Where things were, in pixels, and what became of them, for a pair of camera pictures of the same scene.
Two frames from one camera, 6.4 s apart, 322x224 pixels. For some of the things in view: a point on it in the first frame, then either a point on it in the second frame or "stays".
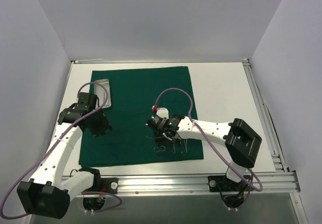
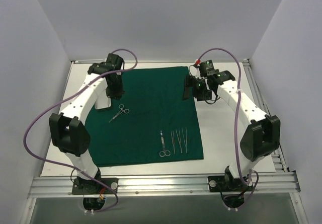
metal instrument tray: x=100 y=92 stays
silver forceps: x=185 y=145 stays
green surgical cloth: x=134 y=92 stays
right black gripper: x=153 y=124 -> x=192 y=87
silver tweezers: x=173 y=144 stays
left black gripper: x=99 y=127 -> x=114 y=92
